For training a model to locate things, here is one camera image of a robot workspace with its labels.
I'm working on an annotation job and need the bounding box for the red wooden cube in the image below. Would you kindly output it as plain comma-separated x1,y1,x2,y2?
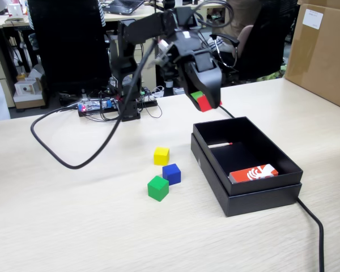
197,95,223,113

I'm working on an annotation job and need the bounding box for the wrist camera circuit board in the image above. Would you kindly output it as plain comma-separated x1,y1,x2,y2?
154,38,175,69

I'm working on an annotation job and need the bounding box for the black office chair with armrest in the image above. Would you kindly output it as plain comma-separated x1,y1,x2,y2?
209,0,300,86

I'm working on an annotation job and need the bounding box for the controller board with red light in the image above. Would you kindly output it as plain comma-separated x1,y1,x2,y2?
77,97,116,117

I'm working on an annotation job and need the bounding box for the light wooden office desk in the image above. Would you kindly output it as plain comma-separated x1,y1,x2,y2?
0,5,209,31

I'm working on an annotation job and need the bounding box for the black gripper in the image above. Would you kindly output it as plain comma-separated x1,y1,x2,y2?
169,29,223,111

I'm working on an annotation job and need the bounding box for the black mesh office chair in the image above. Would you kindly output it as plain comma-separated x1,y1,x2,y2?
27,0,113,110

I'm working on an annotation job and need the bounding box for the thin black wire loop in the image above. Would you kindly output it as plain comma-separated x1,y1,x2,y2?
138,96,163,120

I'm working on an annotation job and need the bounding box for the blue wooden cube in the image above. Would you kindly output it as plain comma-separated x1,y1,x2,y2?
162,163,181,186

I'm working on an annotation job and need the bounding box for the black open box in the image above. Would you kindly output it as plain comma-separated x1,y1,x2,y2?
190,133,303,218

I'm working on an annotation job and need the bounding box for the thick black camera cable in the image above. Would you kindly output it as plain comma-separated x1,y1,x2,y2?
30,38,161,170

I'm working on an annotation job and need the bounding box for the black box tray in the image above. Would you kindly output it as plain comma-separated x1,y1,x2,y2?
192,116,304,196

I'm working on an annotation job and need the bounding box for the yellow wooden cube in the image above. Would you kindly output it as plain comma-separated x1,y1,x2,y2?
153,146,170,166

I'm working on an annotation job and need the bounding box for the small white cardboard box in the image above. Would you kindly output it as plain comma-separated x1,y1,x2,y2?
14,80,37,97

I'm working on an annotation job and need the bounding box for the large brown cardboard box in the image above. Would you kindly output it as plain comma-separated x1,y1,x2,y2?
283,0,340,112

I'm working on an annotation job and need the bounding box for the pink white small box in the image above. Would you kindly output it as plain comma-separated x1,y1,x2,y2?
7,0,23,18

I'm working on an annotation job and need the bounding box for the black table cable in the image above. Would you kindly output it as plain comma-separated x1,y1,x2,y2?
216,104,326,272

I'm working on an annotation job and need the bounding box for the green wooden cube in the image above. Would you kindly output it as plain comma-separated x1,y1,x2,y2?
147,175,170,202

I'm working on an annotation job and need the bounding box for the red white carton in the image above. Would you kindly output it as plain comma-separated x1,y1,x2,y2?
228,163,279,184

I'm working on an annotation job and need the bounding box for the black laptop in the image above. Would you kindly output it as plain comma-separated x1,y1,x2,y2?
101,0,146,15

